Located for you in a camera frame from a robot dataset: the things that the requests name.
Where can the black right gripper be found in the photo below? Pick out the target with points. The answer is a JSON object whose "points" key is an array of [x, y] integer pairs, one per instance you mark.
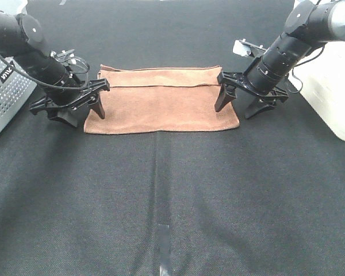
{"points": [[260, 83]]}

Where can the pale green plastic bin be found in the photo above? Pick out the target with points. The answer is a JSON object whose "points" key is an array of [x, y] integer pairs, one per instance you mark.
{"points": [[330, 95]]}

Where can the black tablecloth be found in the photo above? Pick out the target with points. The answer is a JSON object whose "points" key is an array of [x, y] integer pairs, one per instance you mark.
{"points": [[267, 198]]}

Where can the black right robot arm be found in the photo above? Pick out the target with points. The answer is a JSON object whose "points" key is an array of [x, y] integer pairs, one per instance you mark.
{"points": [[284, 54]]}

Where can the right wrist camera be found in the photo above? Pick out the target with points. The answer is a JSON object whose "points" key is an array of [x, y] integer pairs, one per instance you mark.
{"points": [[246, 49]]}

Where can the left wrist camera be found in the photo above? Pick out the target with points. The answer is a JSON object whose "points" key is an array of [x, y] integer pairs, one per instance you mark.
{"points": [[74, 64]]}

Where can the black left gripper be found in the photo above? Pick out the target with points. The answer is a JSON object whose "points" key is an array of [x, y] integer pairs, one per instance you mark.
{"points": [[58, 103]]}

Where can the grey perforated plastic basket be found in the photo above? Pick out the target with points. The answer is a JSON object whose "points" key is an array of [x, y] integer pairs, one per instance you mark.
{"points": [[15, 89]]}

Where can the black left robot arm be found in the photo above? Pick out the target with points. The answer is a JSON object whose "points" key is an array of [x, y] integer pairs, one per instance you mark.
{"points": [[64, 77]]}

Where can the brown towel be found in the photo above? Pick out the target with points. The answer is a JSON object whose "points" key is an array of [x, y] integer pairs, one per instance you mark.
{"points": [[160, 99]]}

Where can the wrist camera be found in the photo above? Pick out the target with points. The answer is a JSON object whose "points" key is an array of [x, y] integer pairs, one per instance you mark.
{"points": [[74, 64], [246, 49]]}

